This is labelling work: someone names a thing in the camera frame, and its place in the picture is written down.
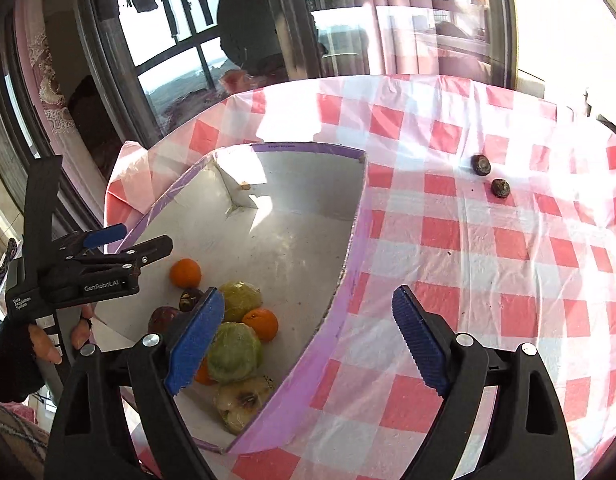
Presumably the red white checkered tablecloth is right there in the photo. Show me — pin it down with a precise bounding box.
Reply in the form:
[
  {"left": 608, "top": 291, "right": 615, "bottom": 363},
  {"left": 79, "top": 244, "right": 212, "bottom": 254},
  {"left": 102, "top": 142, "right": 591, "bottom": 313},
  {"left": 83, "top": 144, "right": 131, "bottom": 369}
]
[{"left": 105, "top": 76, "right": 616, "bottom": 479}]

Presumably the large orange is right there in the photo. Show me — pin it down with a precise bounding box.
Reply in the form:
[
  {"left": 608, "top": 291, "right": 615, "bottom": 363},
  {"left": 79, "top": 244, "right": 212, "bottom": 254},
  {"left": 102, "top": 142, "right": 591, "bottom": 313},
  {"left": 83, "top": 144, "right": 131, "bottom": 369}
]
[{"left": 242, "top": 308, "right": 280, "bottom": 342}]

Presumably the window frame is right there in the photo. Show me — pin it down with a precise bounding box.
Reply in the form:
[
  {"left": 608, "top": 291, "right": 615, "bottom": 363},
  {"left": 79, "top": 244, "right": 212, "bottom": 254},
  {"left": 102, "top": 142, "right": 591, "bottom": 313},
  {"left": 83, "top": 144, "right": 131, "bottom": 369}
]
[{"left": 0, "top": 0, "right": 517, "bottom": 226}]

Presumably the dark red apple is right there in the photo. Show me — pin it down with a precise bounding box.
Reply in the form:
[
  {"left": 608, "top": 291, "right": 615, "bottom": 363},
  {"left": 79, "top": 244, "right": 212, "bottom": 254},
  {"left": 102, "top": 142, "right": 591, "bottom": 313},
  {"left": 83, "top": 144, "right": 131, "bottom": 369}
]
[{"left": 147, "top": 306, "right": 181, "bottom": 335}]

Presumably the partly hidden small orange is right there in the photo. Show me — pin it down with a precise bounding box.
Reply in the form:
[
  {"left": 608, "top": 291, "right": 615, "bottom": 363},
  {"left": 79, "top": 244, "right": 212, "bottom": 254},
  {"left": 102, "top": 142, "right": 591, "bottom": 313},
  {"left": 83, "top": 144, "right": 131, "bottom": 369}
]
[{"left": 194, "top": 358, "right": 216, "bottom": 386}]

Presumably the dark round fruit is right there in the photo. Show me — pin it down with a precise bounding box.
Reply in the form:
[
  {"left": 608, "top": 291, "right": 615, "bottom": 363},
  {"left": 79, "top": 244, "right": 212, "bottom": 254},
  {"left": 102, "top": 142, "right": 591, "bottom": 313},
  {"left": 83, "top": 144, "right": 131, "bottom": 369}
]
[
  {"left": 471, "top": 154, "right": 491, "bottom": 177},
  {"left": 490, "top": 178, "right": 511, "bottom": 200}
]

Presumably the person in background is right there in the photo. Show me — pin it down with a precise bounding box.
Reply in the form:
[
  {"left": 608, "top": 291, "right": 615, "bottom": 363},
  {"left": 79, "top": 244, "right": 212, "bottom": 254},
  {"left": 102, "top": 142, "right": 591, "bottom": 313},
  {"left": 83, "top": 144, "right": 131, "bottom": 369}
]
[{"left": 217, "top": 0, "right": 327, "bottom": 94}]

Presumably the purple-edged cardboard box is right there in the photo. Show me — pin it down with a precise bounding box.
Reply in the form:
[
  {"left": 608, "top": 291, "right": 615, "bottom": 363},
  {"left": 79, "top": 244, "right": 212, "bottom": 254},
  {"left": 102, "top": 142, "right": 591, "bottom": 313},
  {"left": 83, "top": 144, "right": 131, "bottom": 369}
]
[{"left": 93, "top": 142, "right": 371, "bottom": 454}]

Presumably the person left hand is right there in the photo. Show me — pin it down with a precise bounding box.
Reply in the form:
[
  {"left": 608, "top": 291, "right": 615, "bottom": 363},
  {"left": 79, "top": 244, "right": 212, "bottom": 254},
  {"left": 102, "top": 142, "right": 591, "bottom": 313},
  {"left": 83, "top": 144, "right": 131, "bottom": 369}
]
[{"left": 28, "top": 304, "right": 94, "bottom": 365}]

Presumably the green cabbage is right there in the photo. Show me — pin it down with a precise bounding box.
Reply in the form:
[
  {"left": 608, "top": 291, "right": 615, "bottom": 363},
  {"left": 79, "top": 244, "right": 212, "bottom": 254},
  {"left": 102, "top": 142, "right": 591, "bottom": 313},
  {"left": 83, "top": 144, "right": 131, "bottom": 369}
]
[{"left": 207, "top": 322, "right": 262, "bottom": 384}]

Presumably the yellow fruit half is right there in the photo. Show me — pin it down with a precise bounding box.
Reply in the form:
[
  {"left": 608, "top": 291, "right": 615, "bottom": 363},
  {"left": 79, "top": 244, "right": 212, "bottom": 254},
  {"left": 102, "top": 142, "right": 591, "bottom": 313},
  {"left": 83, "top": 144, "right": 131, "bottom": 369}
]
[{"left": 215, "top": 376, "right": 274, "bottom": 434}]

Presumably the green wrapped fruit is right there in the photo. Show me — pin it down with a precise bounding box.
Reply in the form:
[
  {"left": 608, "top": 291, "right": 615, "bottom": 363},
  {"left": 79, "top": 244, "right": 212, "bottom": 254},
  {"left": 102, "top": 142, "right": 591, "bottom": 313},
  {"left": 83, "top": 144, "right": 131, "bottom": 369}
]
[{"left": 219, "top": 281, "right": 262, "bottom": 322}]

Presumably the dark small fruit in box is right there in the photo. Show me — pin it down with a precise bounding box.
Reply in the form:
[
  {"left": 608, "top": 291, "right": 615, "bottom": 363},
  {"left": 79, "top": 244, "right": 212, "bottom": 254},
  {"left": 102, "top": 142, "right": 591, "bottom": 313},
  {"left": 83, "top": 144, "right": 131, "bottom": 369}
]
[{"left": 179, "top": 288, "right": 204, "bottom": 312}]

